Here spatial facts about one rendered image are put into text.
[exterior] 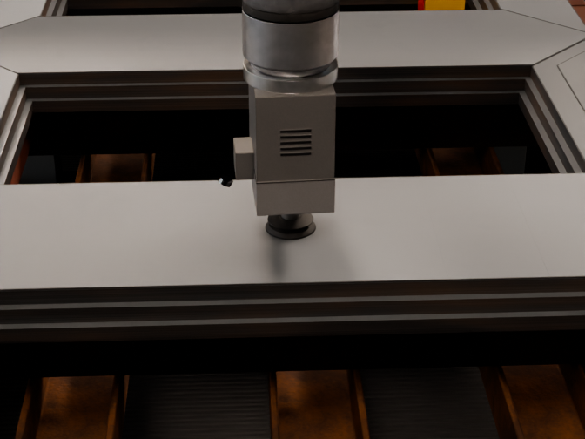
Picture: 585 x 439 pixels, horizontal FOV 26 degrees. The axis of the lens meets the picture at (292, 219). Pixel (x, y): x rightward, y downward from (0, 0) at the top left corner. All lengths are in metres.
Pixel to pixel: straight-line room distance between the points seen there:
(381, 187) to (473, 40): 0.39
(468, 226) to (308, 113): 0.19
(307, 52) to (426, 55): 0.48
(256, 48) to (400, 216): 0.21
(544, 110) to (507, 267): 0.35
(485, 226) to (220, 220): 0.22
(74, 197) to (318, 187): 0.24
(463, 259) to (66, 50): 0.61
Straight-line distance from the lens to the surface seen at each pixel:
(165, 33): 1.50
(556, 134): 1.30
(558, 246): 1.07
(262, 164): 1.00
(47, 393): 1.19
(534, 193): 1.15
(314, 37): 0.96
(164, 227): 1.08
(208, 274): 1.01
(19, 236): 1.08
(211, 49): 1.45
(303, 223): 1.06
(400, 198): 1.12
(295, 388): 1.18
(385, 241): 1.05
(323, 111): 0.98
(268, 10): 0.96
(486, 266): 1.03
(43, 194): 1.15
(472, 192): 1.14
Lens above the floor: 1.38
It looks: 29 degrees down
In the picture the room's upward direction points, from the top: straight up
